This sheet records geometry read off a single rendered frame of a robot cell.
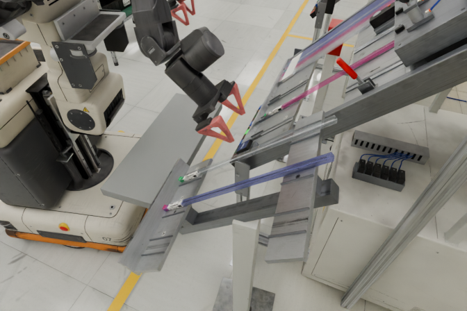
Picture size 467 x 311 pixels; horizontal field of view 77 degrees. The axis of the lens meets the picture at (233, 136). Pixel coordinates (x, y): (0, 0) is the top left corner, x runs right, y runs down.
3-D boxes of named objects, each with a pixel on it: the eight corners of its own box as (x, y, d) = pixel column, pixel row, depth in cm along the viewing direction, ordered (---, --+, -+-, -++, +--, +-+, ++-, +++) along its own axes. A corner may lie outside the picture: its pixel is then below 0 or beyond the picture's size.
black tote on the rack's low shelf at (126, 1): (105, 20, 266) (101, 7, 258) (90, 17, 271) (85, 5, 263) (142, -1, 304) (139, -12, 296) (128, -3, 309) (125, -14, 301)
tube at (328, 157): (165, 212, 81) (162, 209, 81) (168, 207, 82) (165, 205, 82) (333, 161, 50) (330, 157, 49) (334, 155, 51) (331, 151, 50)
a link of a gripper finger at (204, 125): (249, 121, 66) (220, 92, 62) (240, 144, 61) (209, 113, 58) (228, 132, 70) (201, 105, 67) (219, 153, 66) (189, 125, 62)
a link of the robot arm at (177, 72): (166, 61, 64) (156, 73, 59) (187, 41, 60) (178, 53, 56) (189, 83, 66) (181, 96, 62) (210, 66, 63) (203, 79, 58)
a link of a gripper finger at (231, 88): (256, 103, 71) (230, 75, 67) (249, 122, 66) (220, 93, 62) (236, 114, 75) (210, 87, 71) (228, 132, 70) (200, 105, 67)
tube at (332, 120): (181, 182, 88) (178, 180, 88) (183, 179, 89) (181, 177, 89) (336, 123, 57) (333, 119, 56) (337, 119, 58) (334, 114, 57)
